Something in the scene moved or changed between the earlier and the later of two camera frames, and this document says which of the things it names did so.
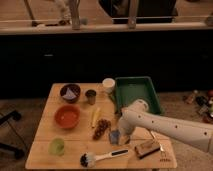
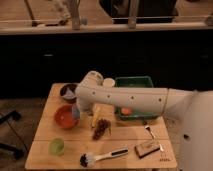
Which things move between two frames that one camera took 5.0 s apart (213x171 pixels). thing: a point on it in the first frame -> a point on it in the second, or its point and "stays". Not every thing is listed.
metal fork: [161, 147] stays
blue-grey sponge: [114, 137] -> [76, 109]
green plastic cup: [56, 146] stays
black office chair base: [17, 153] stays
